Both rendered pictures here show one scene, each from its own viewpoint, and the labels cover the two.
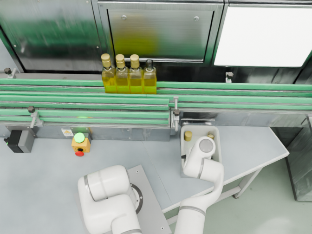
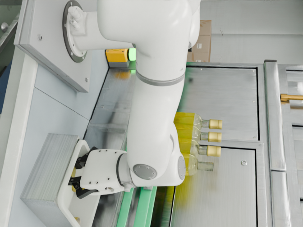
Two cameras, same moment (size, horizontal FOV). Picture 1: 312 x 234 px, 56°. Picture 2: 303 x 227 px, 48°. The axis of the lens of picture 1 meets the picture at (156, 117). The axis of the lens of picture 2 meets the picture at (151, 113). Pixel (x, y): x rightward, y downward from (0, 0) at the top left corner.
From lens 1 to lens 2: 100 cm
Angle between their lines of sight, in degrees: 54
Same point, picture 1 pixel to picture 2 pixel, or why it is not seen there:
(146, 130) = (118, 128)
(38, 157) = not seen: hidden behind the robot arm
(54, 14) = (238, 108)
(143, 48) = (197, 176)
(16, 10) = (243, 83)
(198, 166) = (173, 136)
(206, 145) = (182, 169)
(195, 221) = (185, 55)
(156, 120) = not seen: hidden behind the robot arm
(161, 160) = (70, 125)
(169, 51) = (189, 205)
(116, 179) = (197, 26)
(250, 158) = not seen: outside the picture
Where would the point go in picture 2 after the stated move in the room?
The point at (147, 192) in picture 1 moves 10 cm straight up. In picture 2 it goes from (70, 68) to (109, 69)
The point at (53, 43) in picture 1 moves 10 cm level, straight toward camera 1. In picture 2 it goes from (201, 97) to (200, 91)
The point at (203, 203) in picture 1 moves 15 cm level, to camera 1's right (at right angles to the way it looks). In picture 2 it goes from (176, 94) to (163, 174)
